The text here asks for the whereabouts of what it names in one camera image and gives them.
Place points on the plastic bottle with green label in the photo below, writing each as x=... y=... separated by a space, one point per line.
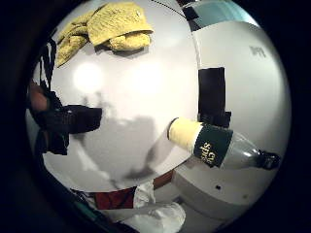
x=212 y=145

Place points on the white low table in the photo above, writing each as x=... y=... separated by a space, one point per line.
x=249 y=97

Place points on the the person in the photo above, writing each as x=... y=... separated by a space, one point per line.
x=152 y=213

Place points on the black post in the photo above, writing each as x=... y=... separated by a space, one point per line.
x=212 y=93

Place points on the yellow towel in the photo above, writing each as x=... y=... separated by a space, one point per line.
x=110 y=24

